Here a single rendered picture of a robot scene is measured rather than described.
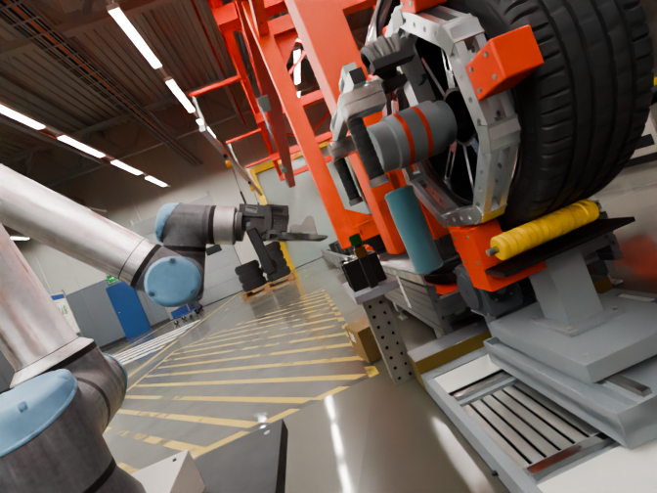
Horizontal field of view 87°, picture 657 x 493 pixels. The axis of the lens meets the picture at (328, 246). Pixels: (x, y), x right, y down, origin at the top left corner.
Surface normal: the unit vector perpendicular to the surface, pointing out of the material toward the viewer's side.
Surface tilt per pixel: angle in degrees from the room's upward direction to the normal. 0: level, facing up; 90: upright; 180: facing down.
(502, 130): 90
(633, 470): 0
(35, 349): 93
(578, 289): 90
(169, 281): 98
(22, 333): 93
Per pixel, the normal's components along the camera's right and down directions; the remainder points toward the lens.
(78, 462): 0.88, -0.30
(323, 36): 0.07, 0.00
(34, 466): 0.55, -0.12
